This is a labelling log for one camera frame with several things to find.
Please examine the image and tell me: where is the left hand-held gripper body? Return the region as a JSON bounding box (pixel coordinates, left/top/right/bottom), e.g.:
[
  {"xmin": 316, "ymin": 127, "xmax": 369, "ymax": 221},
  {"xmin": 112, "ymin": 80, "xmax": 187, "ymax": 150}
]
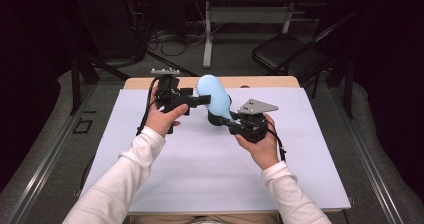
[{"xmin": 150, "ymin": 67, "xmax": 195, "ymax": 135}]

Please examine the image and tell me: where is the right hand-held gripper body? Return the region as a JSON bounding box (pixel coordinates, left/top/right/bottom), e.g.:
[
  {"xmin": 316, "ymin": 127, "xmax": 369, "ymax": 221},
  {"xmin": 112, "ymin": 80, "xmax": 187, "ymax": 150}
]
[{"xmin": 236, "ymin": 98, "xmax": 280, "ymax": 144}]

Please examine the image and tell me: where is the person's left hand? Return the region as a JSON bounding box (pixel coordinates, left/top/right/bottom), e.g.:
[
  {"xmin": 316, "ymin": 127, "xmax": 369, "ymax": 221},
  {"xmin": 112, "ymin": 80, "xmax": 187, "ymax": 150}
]
[{"xmin": 145, "ymin": 89, "xmax": 190, "ymax": 138}]

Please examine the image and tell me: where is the person's right hand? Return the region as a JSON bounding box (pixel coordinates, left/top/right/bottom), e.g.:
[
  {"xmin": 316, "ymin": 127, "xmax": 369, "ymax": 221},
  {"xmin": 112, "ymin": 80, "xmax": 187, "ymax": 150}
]
[{"xmin": 234, "ymin": 113, "xmax": 281, "ymax": 171}]

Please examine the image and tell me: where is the white table mat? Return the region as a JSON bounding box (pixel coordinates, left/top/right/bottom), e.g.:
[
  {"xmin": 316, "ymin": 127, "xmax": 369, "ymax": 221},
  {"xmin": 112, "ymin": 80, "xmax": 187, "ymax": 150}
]
[{"xmin": 79, "ymin": 87, "xmax": 352, "ymax": 215}]

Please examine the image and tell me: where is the black folding chair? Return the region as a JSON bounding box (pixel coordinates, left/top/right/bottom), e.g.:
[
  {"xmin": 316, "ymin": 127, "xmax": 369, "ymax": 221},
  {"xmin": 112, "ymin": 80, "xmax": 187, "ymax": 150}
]
[{"xmin": 251, "ymin": 11, "xmax": 358, "ymax": 100}]

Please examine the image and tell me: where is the white-legged desk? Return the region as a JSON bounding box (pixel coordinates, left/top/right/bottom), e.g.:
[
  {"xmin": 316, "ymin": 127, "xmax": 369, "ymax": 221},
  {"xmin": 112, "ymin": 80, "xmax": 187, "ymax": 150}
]
[{"xmin": 183, "ymin": 0, "xmax": 336, "ymax": 69}]

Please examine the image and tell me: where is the left hand-held gripper cable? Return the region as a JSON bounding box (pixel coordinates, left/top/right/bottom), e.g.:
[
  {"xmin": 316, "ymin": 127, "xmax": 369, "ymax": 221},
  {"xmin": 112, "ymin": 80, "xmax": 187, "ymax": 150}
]
[{"xmin": 135, "ymin": 76, "xmax": 160, "ymax": 137}]

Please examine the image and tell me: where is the hand-held gripper cable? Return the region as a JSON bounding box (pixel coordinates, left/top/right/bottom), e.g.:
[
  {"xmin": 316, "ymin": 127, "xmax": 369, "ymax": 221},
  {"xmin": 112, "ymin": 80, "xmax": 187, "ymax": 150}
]
[
  {"xmin": 265, "ymin": 118, "xmax": 288, "ymax": 164},
  {"xmin": 135, "ymin": 76, "xmax": 160, "ymax": 137}
]

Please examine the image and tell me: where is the right hand-held gripper cable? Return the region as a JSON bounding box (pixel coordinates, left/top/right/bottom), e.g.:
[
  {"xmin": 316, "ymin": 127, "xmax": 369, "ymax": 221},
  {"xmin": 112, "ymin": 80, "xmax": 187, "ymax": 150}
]
[{"xmin": 265, "ymin": 118, "xmax": 288, "ymax": 164}]

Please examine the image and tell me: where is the bundle of floor cables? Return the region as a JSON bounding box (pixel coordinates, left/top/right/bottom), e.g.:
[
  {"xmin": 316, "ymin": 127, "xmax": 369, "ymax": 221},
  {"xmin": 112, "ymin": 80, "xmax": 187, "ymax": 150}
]
[{"xmin": 145, "ymin": 22, "xmax": 208, "ymax": 58}]

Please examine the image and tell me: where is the black metal stand frame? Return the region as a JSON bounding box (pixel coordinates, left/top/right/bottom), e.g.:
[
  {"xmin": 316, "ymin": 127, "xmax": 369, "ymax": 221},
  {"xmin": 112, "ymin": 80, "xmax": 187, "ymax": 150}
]
[{"xmin": 69, "ymin": 55, "xmax": 132, "ymax": 116}]

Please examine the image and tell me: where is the black upright post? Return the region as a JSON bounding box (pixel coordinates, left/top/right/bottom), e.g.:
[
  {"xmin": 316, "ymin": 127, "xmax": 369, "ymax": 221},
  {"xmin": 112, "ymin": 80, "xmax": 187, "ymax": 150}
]
[{"xmin": 344, "ymin": 59, "xmax": 355, "ymax": 120}]

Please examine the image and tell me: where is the metal floor rail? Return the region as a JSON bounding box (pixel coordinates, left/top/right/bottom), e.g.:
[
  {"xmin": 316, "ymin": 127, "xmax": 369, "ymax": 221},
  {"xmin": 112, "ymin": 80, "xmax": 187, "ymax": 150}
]
[
  {"xmin": 328, "ymin": 83, "xmax": 405, "ymax": 224},
  {"xmin": 5, "ymin": 83, "xmax": 98, "ymax": 224}
]

